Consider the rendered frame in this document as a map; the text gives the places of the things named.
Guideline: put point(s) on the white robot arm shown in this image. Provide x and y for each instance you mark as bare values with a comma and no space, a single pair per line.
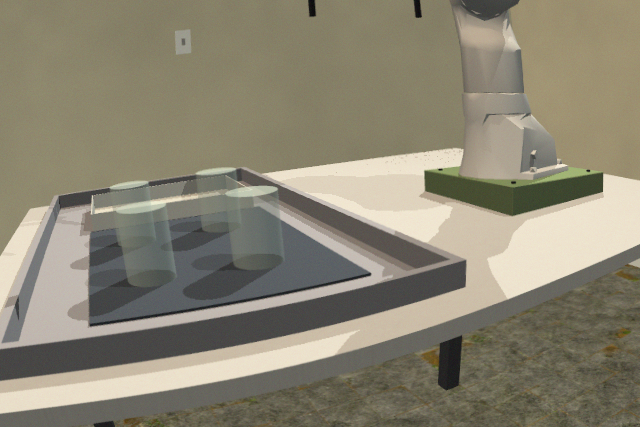
501,137

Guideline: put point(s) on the clear glass cylinder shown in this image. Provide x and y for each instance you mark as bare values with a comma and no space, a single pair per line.
212,184
146,243
128,193
255,227

